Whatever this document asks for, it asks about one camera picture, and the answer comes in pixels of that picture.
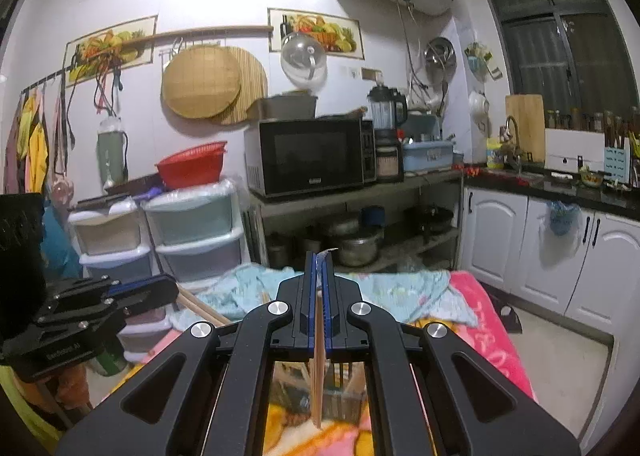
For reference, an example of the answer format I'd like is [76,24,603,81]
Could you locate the teal cloth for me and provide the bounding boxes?
[42,206,83,282]

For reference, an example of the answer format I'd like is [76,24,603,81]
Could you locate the grain storage jar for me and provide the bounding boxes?
[376,143,403,182]

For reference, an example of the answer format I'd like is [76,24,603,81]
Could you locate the dark window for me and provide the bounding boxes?
[472,0,640,117]

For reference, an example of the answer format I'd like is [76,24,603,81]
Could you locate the white kitchen cabinets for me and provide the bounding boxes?
[460,186,640,337]

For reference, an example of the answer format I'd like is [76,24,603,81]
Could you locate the metal faucet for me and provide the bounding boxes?
[502,115,523,172]

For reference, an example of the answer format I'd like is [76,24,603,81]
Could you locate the white storage box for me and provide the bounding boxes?
[544,127,608,172]

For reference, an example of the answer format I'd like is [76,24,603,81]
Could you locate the black countertop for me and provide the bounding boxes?
[462,163,640,222]

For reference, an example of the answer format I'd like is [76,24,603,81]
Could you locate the dark green floor container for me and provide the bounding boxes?
[95,336,128,377]

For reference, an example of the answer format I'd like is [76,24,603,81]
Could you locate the red plastic basin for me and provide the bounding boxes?
[155,141,228,189]

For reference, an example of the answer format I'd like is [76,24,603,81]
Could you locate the black frying pan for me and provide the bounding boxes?
[412,206,456,237]

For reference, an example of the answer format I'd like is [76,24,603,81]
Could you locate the steel cooking pot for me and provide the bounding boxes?
[336,231,383,267]

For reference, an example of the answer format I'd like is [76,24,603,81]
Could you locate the pink printed blanket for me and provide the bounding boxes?
[100,271,538,456]

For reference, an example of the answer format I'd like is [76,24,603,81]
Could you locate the grey green hanging bottle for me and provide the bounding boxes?
[96,117,128,189]

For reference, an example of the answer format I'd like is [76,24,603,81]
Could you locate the hanging clothes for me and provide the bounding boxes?
[2,86,76,197]

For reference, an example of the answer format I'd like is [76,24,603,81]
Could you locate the chopstick pair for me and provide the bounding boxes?
[310,247,341,429]
[177,289,233,328]

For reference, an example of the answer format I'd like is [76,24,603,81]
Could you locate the hanging cords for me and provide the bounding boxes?
[60,51,126,117]

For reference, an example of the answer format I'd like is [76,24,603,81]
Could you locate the light blue knife block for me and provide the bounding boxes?
[604,146,632,184]

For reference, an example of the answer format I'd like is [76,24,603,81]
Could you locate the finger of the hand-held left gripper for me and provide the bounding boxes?
[47,273,181,309]
[35,297,179,338]

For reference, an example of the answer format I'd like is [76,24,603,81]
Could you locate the round woven bamboo tray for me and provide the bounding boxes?
[161,45,243,119]

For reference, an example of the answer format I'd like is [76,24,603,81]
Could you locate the round slatted bamboo mat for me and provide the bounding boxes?
[210,47,269,126]

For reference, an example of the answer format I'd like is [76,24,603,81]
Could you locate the dark flat tray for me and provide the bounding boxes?
[75,173,166,209]

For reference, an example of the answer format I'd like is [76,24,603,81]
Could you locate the drawer unit with teal drawer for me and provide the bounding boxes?
[142,179,246,287]

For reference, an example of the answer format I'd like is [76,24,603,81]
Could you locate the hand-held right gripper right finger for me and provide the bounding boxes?
[320,251,583,456]

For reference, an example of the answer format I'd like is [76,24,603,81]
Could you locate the drawer unit with cream drawer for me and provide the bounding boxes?
[67,196,176,364]

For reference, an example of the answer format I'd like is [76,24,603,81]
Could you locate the glass pot lid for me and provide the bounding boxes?
[280,31,327,87]

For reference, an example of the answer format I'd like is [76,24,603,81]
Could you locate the wooden cutting board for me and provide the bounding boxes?
[505,94,547,164]

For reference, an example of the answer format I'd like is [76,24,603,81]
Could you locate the black microwave oven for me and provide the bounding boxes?
[243,117,377,199]

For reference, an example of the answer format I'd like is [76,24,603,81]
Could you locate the light blue dish rack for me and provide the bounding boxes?
[402,139,455,173]

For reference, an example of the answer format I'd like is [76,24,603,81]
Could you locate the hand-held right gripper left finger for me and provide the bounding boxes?
[55,252,321,456]

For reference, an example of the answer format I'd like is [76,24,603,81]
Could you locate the black blender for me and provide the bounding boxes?
[366,84,408,147]

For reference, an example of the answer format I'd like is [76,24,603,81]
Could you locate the hanging steel bowl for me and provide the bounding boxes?
[424,36,458,74]

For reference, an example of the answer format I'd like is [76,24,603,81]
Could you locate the row of spice jars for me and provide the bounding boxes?
[545,106,640,134]

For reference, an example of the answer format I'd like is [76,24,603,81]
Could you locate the yellow plastic jar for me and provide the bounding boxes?
[486,137,506,169]

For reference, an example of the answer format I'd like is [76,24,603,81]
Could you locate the fruit wall poster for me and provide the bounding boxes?
[64,15,158,74]
[267,8,366,60]

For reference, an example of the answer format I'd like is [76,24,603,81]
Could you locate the light blue towel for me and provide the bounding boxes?
[170,263,479,332]

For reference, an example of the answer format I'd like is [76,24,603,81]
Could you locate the green plastic utensil basket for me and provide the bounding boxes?
[272,361,371,429]

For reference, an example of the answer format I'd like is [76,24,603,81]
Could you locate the blue plastic bag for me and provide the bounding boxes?
[545,200,581,237]

